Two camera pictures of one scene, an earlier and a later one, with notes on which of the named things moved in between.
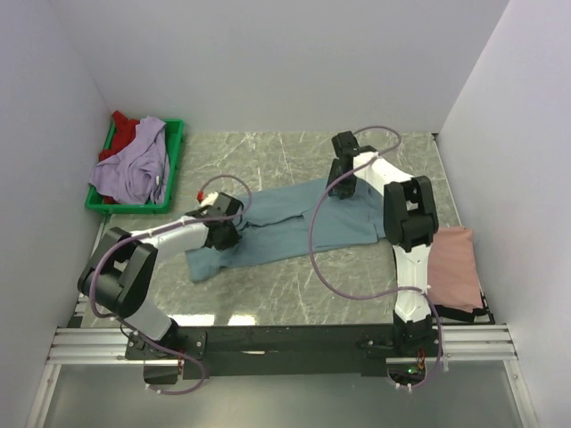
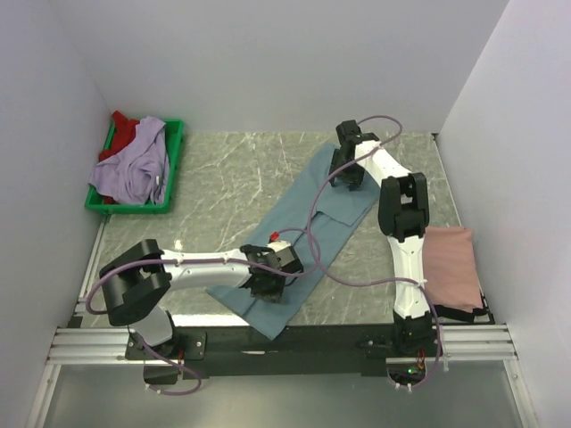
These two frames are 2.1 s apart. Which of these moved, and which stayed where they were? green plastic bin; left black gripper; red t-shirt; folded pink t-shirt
Moved: left black gripper
Stayed: green plastic bin; red t-shirt; folded pink t-shirt
